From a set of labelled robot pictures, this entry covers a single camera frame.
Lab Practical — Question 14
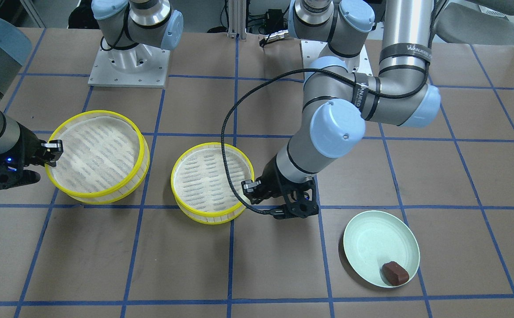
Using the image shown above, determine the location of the light green plate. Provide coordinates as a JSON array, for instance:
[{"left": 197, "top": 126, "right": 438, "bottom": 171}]
[{"left": 343, "top": 211, "right": 420, "bottom": 288}]

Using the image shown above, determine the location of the brown bun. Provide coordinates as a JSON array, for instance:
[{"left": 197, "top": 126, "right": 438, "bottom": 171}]
[{"left": 382, "top": 261, "right": 410, "bottom": 286}]

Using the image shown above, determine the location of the yellow steamer layer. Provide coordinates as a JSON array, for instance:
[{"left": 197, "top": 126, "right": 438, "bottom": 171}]
[
  {"left": 45, "top": 110, "right": 150, "bottom": 204},
  {"left": 170, "top": 142, "right": 254, "bottom": 225}
]

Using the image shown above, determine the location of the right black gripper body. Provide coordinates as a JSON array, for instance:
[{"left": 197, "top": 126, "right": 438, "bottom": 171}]
[{"left": 0, "top": 121, "right": 45, "bottom": 177}]

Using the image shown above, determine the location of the aluminium frame post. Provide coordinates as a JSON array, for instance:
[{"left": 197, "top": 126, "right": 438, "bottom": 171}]
[{"left": 226, "top": 0, "right": 248, "bottom": 42}]

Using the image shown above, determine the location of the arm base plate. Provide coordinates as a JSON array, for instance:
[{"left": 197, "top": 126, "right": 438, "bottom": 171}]
[
  {"left": 88, "top": 44, "right": 171, "bottom": 88},
  {"left": 301, "top": 40, "right": 373, "bottom": 76}
]

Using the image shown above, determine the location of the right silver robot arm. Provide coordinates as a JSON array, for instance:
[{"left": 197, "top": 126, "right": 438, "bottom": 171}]
[{"left": 0, "top": 18, "right": 63, "bottom": 190}]

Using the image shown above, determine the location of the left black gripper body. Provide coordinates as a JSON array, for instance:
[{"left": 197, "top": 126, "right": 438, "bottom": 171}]
[{"left": 257, "top": 159, "right": 317, "bottom": 211}]

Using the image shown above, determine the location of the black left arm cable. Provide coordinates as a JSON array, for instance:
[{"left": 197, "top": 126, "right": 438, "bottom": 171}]
[{"left": 221, "top": 53, "right": 432, "bottom": 216}]

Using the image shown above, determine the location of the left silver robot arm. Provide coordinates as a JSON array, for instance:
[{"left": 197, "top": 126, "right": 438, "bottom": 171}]
[{"left": 238, "top": 0, "right": 441, "bottom": 220}]

